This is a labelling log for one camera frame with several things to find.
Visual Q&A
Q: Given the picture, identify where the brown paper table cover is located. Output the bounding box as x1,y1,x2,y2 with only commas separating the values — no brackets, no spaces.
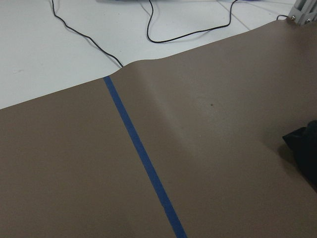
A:
0,20,317,238

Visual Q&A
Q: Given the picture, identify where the black t-shirt with logo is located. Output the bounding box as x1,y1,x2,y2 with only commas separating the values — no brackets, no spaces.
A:
282,120,317,189

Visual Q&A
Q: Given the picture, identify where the aluminium frame post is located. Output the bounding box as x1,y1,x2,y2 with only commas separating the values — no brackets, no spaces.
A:
288,0,317,25

